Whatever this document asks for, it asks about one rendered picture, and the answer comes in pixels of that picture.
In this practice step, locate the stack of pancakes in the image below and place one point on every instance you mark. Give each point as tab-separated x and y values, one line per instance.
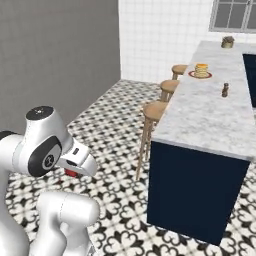
201	70

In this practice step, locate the grey framed window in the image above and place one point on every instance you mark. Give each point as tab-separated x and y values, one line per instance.
233	15

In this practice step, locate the red plate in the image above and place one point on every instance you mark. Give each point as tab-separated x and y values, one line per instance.
191	74

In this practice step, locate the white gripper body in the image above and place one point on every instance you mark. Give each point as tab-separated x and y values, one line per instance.
85	164

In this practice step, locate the navy marble-topped counter island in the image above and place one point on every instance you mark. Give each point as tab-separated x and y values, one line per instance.
193	186

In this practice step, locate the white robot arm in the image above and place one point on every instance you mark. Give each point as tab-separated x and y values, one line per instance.
40	153

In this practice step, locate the red strawberry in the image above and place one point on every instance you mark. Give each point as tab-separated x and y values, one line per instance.
71	172

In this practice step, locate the brown woven basket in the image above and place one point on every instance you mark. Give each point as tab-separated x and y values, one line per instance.
227	42

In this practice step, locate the brown pepper shaker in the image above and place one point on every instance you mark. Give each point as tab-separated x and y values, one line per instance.
225	90

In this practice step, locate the dark sink basin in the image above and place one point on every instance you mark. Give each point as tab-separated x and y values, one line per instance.
250	80

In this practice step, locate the round wooden bar stool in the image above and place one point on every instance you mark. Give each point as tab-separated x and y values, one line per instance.
179	69
169	86
155	110

